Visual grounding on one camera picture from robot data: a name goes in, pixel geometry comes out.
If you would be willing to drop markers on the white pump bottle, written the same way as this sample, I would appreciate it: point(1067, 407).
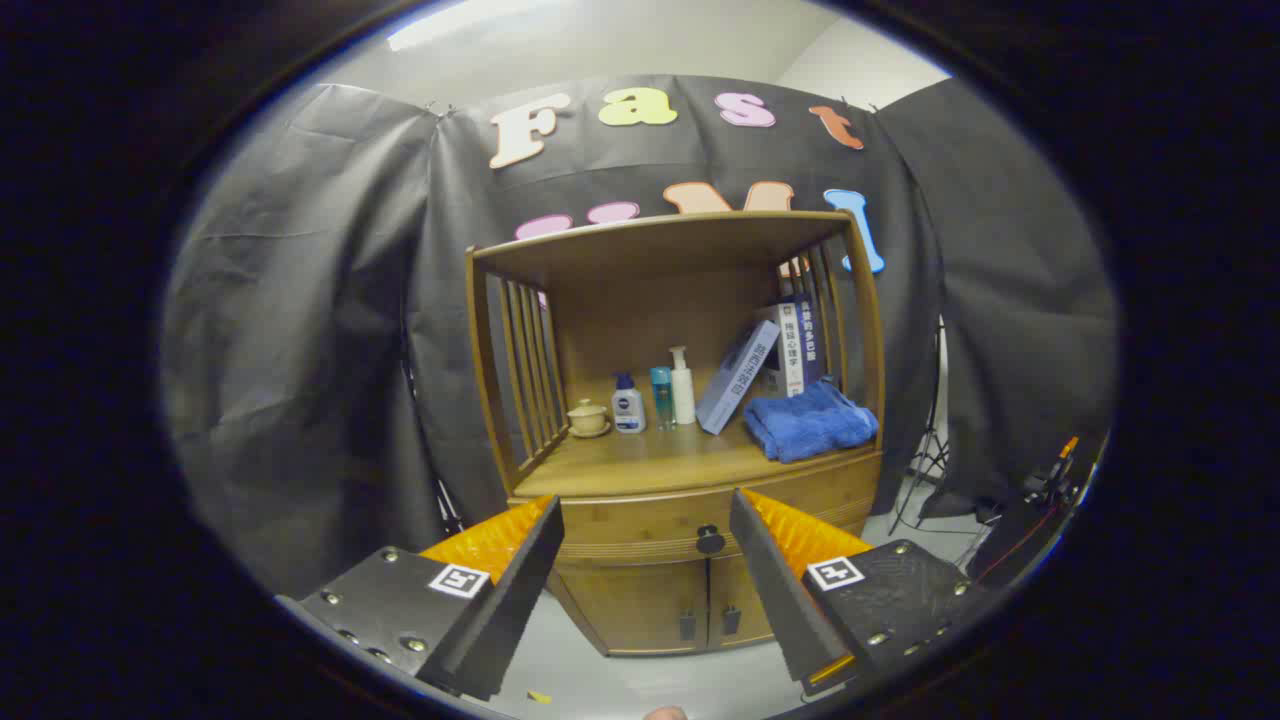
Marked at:
point(682, 395)

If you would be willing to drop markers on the pale blue leaning book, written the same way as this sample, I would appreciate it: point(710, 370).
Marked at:
point(735, 380)

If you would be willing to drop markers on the black equipment with orange part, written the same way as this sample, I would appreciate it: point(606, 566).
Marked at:
point(1020, 540)

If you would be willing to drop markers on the black light stand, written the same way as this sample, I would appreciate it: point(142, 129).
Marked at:
point(447, 505)
point(938, 420)

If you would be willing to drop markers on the wooden drawer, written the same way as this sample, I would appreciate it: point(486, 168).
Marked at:
point(640, 520)

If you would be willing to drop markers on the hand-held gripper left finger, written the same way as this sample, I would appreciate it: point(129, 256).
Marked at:
point(510, 600)

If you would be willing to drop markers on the small beige lidded cup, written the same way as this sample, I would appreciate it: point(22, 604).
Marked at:
point(588, 418)

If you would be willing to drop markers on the teal clear bottle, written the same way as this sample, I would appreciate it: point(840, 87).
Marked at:
point(661, 395)

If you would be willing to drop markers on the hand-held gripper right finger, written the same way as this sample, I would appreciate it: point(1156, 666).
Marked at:
point(775, 590)

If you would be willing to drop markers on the white bottle blue cap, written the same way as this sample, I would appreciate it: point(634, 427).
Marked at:
point(628, 412)

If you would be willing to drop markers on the black backdrop cloth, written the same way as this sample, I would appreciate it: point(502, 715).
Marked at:
point(300, 350)

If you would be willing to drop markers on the wooden countertop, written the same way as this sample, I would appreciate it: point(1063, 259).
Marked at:
point(650, 455)

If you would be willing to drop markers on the wooden cabinet door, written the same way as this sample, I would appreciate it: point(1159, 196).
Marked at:
point(640, 605)
point(728, 590)

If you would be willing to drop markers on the dark blue book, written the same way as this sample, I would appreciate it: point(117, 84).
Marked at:
point(812, 340)

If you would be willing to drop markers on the wooden cabinet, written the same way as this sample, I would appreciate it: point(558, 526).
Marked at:
point(650, 290)

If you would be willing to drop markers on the blue folded towel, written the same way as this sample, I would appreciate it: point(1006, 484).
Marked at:
point(810, 425)

